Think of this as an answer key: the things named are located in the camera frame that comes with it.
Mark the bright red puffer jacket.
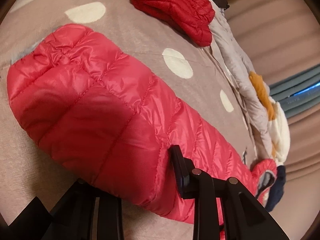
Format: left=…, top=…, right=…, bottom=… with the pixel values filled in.
left=6, top=23, right=278, bottom=240

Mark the navy blue garment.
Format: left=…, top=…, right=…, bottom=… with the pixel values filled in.
left=265, top=165, right=286, bottom=212

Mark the cream and orange fleece garment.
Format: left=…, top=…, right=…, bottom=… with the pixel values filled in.
left=249, top=72, right=291, bottom=166

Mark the grey blue curtain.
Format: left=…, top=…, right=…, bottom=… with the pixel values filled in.
left=270, top=65, right=320, bottom=118

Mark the brown polka dot bed cover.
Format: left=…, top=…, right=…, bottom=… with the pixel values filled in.
left=1, top=0, right=255, bottom=238

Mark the grey crumpled quilt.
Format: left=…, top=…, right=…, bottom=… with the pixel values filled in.
left=208, top=0, right=273, bottom=159

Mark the folded dark red puffer jacket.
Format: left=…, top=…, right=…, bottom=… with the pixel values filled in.
left=131, top=0, right=215, bottom=47

